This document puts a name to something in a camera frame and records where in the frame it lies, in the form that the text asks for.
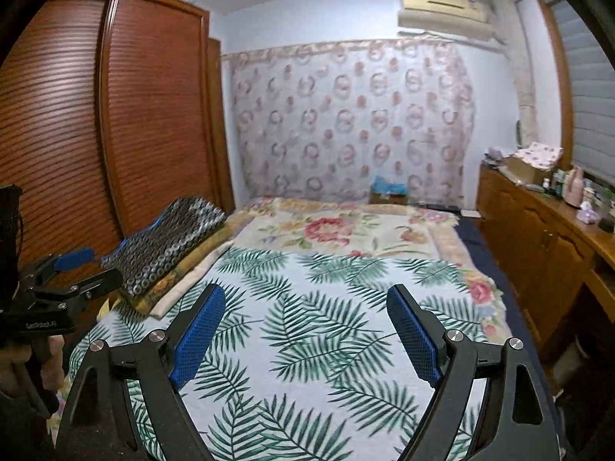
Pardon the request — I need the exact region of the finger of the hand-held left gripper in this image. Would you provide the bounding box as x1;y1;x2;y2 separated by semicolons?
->
19;248;95;284
43;268;123;305

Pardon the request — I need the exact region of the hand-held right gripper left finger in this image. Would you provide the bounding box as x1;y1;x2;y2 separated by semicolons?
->
55;283;228;461

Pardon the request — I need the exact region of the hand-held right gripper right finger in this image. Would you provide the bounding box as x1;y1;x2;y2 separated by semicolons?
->
386;284;560;461

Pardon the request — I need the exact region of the navy circle-print pajama top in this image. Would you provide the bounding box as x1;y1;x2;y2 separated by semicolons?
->
101;197;226;298

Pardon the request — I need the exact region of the person's left forearm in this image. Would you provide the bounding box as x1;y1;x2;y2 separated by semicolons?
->
0;384;58;461

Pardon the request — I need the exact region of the person's left hand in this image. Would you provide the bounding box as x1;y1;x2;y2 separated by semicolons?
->
0;333;65;397

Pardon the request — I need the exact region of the cream folded cloth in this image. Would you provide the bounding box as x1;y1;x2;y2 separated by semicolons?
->
149;239;236;320

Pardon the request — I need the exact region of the palm leaf printed sheet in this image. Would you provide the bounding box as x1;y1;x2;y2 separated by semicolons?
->
67;245;486;461

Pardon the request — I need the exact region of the golden brown cushion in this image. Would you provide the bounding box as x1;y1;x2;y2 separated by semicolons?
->
130;211;251;313

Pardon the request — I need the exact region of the floral blanket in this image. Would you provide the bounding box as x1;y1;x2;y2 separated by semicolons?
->
235;196;510;347

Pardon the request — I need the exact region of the blue cloth bundle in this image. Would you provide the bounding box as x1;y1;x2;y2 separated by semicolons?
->
369;175;409;207

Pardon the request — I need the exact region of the wooden sideboard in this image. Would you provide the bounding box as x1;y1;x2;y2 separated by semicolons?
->
478;163;615;361

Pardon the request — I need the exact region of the brown slatted wooden wardrobe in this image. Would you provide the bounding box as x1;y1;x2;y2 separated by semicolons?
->
0;0;236;342

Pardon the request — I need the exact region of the cardboard box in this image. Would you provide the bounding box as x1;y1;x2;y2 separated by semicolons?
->
500;154;553;186

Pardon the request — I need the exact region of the pink bottle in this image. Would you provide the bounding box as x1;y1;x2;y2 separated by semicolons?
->
564;166;586;208

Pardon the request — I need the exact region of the floral cloth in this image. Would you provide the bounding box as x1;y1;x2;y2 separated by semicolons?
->
514;141;564;170

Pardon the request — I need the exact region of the pink circle-print curtain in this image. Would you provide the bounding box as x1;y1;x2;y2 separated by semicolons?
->
221;38;476;207

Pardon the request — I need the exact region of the beige gathered curtain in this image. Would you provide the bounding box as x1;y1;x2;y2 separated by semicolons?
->
492;0;539;154

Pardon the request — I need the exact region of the grey window blind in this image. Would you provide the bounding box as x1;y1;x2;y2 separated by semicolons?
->
548;0;615;188

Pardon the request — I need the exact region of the wooden window frame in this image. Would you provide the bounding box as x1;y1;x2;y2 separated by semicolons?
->
535;0;577;169

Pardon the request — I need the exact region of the beige wall air conditioner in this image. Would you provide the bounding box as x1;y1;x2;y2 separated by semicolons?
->
396;0;495;41

